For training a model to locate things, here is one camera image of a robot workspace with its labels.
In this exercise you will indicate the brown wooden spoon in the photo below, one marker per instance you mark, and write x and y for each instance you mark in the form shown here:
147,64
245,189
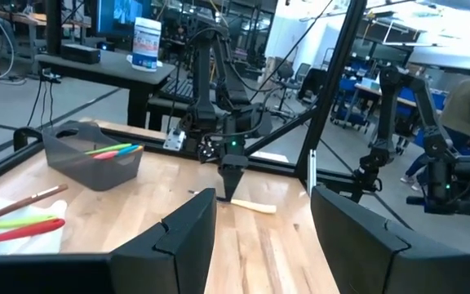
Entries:
23,203

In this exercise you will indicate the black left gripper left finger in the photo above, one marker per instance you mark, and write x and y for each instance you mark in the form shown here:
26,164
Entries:
178,261

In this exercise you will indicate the white plastic bin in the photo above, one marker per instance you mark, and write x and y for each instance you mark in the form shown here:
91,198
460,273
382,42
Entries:
35,245

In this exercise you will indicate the light green silicone spoon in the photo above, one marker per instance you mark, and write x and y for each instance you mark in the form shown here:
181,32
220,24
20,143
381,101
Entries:
14,223

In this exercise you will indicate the person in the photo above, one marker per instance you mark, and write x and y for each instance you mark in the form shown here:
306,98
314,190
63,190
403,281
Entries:
463,102

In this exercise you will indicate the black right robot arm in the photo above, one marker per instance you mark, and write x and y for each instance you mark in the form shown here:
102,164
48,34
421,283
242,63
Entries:
202,81

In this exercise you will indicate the pink silicone spatula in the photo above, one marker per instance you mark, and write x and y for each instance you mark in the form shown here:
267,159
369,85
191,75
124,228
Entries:
106,155

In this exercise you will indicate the computer monitor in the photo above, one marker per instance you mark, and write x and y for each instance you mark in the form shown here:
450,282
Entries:
121,16

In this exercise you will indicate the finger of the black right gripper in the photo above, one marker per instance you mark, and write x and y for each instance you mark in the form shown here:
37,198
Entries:
227,179
238,177

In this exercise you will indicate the blue silicone spatula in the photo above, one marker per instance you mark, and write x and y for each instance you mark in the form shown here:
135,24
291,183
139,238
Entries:
131,149

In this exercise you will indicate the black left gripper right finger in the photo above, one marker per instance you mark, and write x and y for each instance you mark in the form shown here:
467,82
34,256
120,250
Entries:
365,261

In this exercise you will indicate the yellow silicone spatula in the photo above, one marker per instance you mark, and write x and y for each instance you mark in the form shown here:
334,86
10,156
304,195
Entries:
138,150

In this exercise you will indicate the red silicone spoon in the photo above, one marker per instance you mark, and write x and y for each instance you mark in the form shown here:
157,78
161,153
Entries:
23,232

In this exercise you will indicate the green silicone spatula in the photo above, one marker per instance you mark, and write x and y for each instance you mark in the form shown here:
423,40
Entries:
112,148

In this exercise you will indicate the black office chair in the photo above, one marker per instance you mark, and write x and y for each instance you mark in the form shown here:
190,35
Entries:
286,73

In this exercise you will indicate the black aluminium table frame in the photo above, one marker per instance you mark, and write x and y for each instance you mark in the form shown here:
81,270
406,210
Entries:
333,81

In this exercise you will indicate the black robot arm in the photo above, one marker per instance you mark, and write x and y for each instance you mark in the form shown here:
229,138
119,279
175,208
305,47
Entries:
435,139

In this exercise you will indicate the white wipes canister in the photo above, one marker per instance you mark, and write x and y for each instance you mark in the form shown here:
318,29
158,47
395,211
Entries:
146,45

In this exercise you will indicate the black computer keyboard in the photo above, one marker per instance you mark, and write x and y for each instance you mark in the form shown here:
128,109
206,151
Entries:
180,90

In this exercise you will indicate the blue storage cart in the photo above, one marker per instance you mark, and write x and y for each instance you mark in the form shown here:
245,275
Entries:
349,102

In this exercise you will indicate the grey desk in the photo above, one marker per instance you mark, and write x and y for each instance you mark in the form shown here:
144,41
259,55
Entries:
108,67

